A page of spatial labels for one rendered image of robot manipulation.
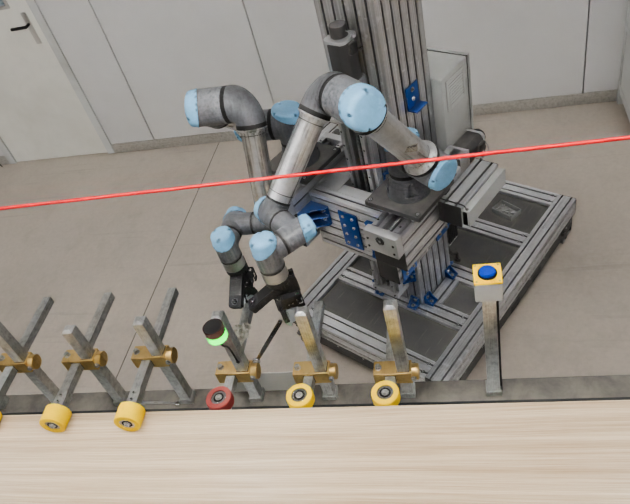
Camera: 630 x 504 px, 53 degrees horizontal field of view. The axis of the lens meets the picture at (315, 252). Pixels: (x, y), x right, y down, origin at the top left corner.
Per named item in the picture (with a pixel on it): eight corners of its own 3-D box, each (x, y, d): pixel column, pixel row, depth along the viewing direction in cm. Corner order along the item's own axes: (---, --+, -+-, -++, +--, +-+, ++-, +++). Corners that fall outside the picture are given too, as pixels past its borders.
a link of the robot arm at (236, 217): (260, 220, 217) (253, 242, 209) (230, 222, 220) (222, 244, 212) (254, 202, 212) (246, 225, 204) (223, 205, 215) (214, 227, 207)
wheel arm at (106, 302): (107, 298, 229) (102, 291, 227) (116, 297, 228) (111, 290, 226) (51, 421, 194) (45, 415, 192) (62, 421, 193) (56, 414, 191)
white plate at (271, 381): (231, 390, 216) (222, 373, 209) (305, 388, 210) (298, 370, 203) (231, 391, 216) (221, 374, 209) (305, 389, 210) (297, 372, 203)
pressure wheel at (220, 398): (220, 405, 201) (208, 385, 193) (244, 405, 199) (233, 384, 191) (214, 428, 195) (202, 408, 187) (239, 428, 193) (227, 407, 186)
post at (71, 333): (128, 407, 230) (64, 323, 198) (137, 406, 229) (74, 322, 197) (125, 415, 227) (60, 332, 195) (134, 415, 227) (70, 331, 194)
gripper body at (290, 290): (306, 307, 187) (295, 280, 179) (279, 317, 187) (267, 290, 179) (300, 290, 193) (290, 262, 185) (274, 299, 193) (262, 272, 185)
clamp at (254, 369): (223, 370, 208) (218, 361, 204) (262, 368, 205) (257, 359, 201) (219, 385, 204) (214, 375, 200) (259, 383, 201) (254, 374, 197)
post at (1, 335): (59, 399, 231) (-16, 315, 199) (68, 399, 231) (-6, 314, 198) (55, 407, 229) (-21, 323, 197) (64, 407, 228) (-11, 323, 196)
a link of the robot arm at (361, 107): (435, 150, 207) (335, 63, 167) (468, 167, 197) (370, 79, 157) (414, 181, 208) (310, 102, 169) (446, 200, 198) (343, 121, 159)
